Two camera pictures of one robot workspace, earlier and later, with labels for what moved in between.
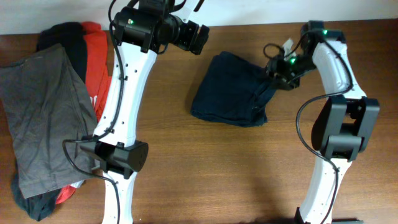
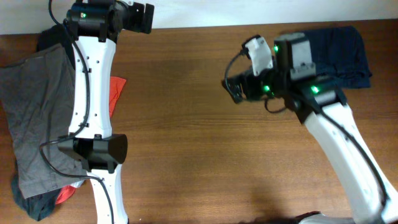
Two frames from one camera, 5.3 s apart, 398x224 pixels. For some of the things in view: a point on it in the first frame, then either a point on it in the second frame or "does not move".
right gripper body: (288, 73) -> (268, 82)
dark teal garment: (39, 206) does not move
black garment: (71, 35) does not move
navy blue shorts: (231, 91) -> (339, 53)
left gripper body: (186, 34) -> (134, 17)
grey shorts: (45, 112) does not move
